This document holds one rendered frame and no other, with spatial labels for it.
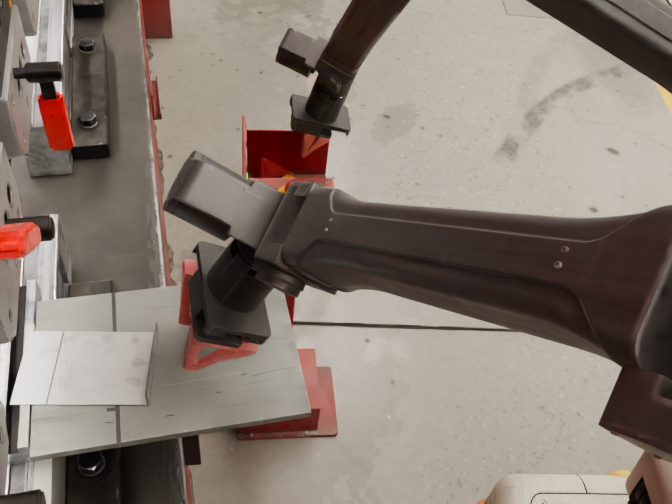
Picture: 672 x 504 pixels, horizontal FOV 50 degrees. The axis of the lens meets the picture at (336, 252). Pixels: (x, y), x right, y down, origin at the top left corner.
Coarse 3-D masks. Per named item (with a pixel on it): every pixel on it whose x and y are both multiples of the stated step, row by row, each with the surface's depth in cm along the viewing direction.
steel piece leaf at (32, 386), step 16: (32, 336) 73; (48, 336) 73; (32, 352) 72; (48, 352) 72; (32, 368) 71; (48, 368) 71; (16, 384) 69; (32, 384) 70; (48, 384) 70; (16, 400) 68; (32, 400) 68
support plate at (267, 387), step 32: (160, 288) 79; (64, 320) 75; (96, 320) 75; (128, 320) 76; (160, 320) 76; (288, 320) 78; (160, 352) 74; (256, 352) 75; (288, 352) 75; (160, 384) 71; (192, 384) 72; (224, 384) 72; (256, 384) 72; (288, 384) 73; (32, 416) 68; (64, 416) 68; (96, 416) 68; (128, 416) 69; (160, 416) 69; (192, 416) 69; (224, 416) 70; (256, 416) 70; (288, 416) 70; (32, 448) 66; (64, 448) 66; (96, 448) 67
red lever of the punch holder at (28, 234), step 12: (36, 216) 49; (48, 216) 49; (0, 228) 43; (12, 228) 43; (24, 228) 44; (36, 228) 46; (48, 228) 49; (0, 240) 41; (12, 240) 41; (24, 240) 42; (36, 240) 45; (48, 240) 49; (0, 252) 41; (12, 252) 41; (24, 252) 42
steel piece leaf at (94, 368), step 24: (72, 336) 74; (96, 336) 74; (120, 336) 74; (144, 336) 74; (72, 360) 72; (96, 360) 72; (120, 360) 72; (144, 360) 73; (72, 384) 70; (96, 384) 70; (120, 384) 70; (144, 384) 71
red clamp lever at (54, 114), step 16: (32, 64) 63; (48, 64) 63; (32, 80) 63; (48, 80) 63; (48, 96) 65; (48, 112) 66; (64, 112) 66; (48, 128) 67; (64, 128) 67; (64, 144) 69
